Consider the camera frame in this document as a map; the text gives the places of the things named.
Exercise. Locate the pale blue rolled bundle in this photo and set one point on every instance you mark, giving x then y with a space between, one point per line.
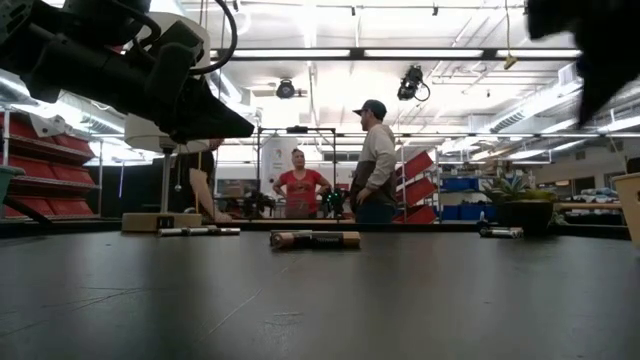
597 195

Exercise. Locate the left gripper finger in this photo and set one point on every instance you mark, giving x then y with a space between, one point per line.
200 120

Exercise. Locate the background black robot arm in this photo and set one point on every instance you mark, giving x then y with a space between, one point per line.
257 205

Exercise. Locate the black diagonal frame strut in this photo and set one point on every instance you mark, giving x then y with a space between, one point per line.
25 210

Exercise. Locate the black ceiling light rail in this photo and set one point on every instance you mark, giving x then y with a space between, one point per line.
357 52

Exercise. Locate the blue bin shelf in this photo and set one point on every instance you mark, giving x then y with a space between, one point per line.
460 212

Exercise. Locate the black metal frame stand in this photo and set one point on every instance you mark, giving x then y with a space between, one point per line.
297 129

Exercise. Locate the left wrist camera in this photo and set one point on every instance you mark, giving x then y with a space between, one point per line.
182 40

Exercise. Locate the round black ceiling spotlight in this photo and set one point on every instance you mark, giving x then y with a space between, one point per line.
286 89

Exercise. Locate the yellow ceiling hook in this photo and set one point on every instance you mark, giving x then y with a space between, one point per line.
510 62

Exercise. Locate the background robot arm green light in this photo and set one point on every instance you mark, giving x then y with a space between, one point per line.
334 202

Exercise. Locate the white banner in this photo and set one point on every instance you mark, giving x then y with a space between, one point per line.
275 160

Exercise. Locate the potted succulent plant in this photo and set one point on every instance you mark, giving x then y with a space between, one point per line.
522 215

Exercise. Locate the red bin shelving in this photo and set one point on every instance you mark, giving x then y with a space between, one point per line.
50 172

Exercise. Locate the background wooden table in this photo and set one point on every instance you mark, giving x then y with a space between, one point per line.
325 221

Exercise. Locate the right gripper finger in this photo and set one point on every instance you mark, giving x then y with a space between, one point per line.
605 80

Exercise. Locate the yellow plastic bin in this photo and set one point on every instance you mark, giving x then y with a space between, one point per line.
627 210

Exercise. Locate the black ceiling camera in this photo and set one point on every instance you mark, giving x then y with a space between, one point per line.
411 82

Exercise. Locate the white shade wooden base lamp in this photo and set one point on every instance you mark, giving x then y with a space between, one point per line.
150 222

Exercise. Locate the tilted red bin rack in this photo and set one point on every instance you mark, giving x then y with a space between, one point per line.
417 192

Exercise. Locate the person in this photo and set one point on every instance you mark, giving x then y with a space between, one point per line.
192 170
377 160
300 190

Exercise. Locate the wooden workbench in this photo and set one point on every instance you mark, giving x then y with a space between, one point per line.
590 205

